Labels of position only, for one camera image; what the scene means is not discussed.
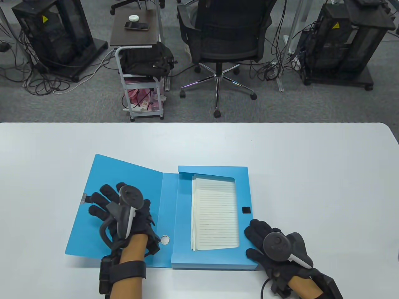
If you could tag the person's left hand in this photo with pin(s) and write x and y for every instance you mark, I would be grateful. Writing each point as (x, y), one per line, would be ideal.
(141, 221)

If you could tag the person's right hand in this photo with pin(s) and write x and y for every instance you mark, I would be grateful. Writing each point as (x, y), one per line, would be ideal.
(258, 230)

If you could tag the blue file box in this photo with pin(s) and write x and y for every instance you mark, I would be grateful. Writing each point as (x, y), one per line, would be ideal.
(131, 183)

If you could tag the stack of lined papers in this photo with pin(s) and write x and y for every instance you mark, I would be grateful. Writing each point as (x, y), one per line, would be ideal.
(215, 215)

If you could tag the person's left forearm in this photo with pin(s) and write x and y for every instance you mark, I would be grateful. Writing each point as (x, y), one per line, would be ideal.
(127, 286)

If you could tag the grey handheld controller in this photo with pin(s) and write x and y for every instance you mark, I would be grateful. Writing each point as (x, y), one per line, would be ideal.
(131, 196)
(277, 246)

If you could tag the white rolling cart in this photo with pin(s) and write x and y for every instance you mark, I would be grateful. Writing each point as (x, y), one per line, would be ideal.
(159, 99)

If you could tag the pink plastic bag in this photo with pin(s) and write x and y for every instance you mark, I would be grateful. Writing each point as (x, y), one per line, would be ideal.
(141, 98)

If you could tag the black bag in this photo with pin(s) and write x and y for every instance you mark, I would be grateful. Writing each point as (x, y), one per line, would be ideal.
(146, 60)

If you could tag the brown side table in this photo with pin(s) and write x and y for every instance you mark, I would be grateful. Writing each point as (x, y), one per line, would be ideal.
(134, 37)

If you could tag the black smartphone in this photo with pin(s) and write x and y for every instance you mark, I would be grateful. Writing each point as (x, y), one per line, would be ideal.
(136, 26)

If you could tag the black mesh office chair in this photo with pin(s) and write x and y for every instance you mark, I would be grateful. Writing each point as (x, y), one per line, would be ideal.
(227, 34)

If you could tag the black computer tower rack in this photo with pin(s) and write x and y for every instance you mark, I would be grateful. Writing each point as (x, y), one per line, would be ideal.
(339, 46)
(56, 34)

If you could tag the white round puck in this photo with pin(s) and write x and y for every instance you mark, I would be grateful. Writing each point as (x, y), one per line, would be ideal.
(134, 18)

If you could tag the black chair wheel base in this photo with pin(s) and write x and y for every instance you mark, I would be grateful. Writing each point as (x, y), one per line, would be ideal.
(137, 2)

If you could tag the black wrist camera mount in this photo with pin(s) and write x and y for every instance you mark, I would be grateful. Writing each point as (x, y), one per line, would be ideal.
(330, 286)
(127, 271)

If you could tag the aluminium frame post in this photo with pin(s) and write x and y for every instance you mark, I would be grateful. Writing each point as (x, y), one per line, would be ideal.
(162, 37)
(288, 46)

